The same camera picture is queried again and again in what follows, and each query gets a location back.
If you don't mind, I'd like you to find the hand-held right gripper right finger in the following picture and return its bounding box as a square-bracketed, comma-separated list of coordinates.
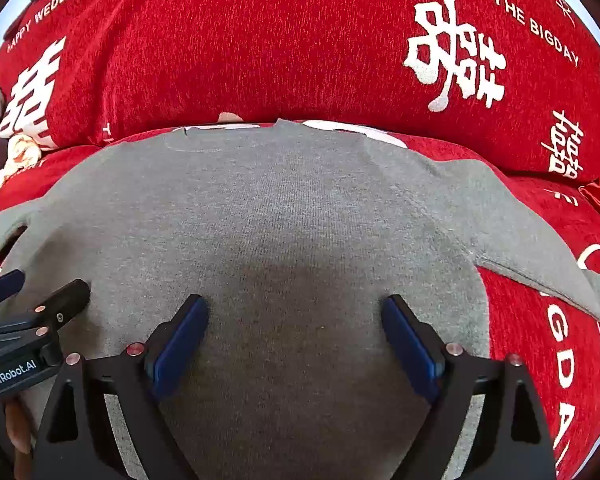
[380, 294, 558, 480]

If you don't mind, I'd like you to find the grey knit sweater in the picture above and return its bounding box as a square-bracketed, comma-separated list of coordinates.
[0, 119, 600, 480]

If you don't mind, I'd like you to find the yellow patterned cloth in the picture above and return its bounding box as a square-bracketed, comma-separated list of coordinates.
[0, 135, 44, 202]

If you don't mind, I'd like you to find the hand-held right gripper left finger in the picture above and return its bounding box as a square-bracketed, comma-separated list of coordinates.
[32, 294, 211, 480]

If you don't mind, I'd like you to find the red printed sofa cover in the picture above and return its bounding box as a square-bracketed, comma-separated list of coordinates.
[0, 0, 600, 480]

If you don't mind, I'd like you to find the person's left hand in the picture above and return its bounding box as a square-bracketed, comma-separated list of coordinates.
[5, 400, 34, 456]

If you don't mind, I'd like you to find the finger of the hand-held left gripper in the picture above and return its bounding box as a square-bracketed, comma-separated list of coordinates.
[0, 269, 26, 307]
[0, 279, 92, 342]

